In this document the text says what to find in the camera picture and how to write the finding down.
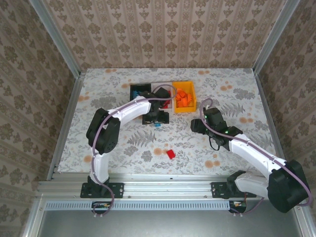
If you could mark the white plastic bin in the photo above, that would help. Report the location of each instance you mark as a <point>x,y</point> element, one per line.
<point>154,85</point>

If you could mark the red lego brick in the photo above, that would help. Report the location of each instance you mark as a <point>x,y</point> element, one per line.
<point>165,106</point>
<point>166,102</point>
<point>170,154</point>

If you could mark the grey metal sheet panel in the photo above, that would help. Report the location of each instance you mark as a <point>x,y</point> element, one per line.
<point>160,224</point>

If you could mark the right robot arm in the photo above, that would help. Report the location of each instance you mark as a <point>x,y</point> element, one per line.
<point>254,153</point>

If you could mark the blue lego plate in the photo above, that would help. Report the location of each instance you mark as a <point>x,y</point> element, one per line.
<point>135,93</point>

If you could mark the black plastic bin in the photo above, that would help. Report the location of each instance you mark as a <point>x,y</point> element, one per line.
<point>143,87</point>

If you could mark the red lego piece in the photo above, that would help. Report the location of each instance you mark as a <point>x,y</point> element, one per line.
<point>169,94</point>

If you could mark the aluminium table side rail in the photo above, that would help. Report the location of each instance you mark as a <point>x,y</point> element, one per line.
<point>74,98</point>
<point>265,103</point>

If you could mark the orange lego brick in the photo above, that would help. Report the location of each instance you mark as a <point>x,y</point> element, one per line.
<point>182,95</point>
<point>178,104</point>
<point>188,97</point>
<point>178,97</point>
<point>179,90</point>
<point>184,102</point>

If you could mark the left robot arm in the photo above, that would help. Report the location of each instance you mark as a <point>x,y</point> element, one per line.
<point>133,111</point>

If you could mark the orange plastic bin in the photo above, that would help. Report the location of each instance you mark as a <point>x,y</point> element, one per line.
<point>184,109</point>

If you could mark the aluminium front rail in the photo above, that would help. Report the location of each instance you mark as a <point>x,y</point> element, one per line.
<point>160,185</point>

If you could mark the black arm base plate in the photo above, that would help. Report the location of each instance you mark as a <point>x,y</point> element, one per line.
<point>218,190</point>
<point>117,190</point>

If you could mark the floral patterned table cover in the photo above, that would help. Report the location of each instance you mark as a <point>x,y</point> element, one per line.
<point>138,158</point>

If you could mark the aluminium frame post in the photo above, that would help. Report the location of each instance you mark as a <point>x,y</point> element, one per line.
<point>274,39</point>
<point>56,42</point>

